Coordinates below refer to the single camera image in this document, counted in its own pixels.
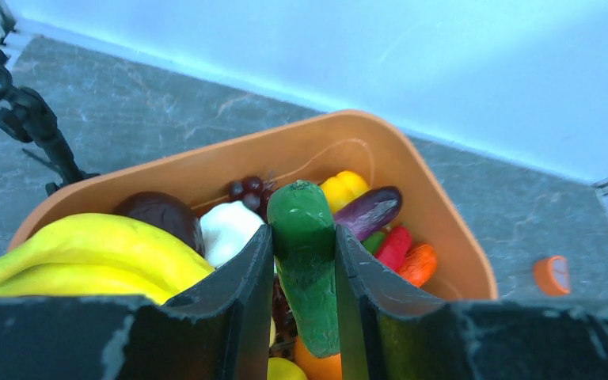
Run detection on yellow toy banana bunch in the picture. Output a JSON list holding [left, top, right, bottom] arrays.
[[0, 213, 214, 305]]

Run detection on white toy garlic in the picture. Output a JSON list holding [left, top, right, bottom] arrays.
[[200, 200, 264, 268]]

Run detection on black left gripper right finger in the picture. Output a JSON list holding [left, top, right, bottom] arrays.
[[336, 226, 608, 379]]

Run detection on yellow toy bell pepper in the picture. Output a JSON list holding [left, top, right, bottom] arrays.
[[320, 170, 370, 214]]

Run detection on orange semicircle toy block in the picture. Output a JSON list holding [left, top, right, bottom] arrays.
[[533, 255, 572, 297]]

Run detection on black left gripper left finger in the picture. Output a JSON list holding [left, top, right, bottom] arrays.
[[0, 226, 273, 379]]

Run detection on yellow toy lemon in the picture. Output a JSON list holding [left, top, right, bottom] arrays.
[[266, 357, 307, 380]]

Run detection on green toy cucumber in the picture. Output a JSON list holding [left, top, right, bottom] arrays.
[[267, 180, 340, 358]]

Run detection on orange plastic tub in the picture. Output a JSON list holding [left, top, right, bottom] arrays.
[[9, 110, 499, 300]]

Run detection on red toy chili pepper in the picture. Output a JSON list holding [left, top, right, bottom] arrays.
[[375, 226, 412, 272]]

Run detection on orange toy carrot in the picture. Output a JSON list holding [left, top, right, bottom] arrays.
[[397, 243, 438, 287]]

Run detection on dark brown toy fruit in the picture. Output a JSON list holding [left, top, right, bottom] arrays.
[[112, 192, 206, 257]]

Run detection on dark purple toy grapes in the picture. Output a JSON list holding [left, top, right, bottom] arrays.
[[226, 171, 276, 222]]

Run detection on small orange toy tangerine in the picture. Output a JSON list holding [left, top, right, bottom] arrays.
[[294, 337, 343, 380]]

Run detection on purple toy eggplant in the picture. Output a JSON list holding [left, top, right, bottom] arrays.
[[333, 186, 403, 241]]

